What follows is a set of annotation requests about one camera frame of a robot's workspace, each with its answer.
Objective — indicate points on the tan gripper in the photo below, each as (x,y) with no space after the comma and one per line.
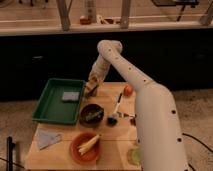
(92,85)

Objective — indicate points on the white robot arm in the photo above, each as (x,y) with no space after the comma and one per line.
(158,128)

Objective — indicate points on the grey sponge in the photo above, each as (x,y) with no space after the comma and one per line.
(70,96)

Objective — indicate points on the dark brown bowl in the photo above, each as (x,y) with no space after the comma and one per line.
(91,115)

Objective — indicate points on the orange tomato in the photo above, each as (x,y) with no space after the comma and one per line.
(127,91)

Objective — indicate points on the green plastic tray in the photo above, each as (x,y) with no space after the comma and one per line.
(52,109)

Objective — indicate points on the small brown object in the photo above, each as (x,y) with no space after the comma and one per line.
(133,121)

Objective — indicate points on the orange bowl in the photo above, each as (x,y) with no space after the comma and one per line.
(91,156)

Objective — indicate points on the yellow corn pieces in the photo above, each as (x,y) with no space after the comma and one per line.
(85,147)

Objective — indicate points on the grey folded cloth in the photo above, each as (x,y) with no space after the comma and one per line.
(46,138)

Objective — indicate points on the black stand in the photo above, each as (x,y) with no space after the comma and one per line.
(9,154)

